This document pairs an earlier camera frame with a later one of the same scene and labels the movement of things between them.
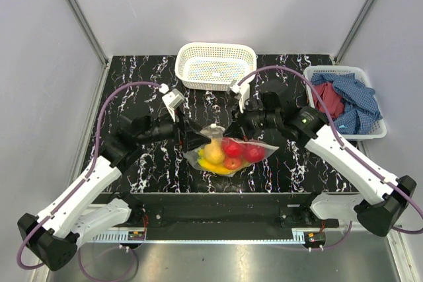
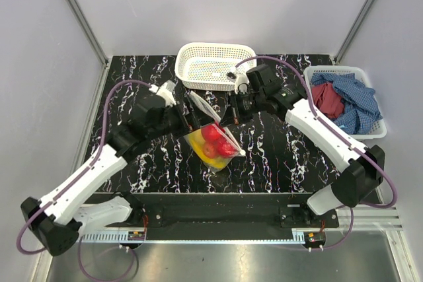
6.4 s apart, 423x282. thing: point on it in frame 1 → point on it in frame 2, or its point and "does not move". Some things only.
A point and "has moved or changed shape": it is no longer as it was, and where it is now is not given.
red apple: (253, 153) → (225, 148)
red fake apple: (233, 149) → (211, 133)
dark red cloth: (333, 100) does not move
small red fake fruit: (232, 163) → (210, 150)
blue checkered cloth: (361, 108) does not move
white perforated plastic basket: (212, 66) does not move
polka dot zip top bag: (223, 156) has moved or changed shape
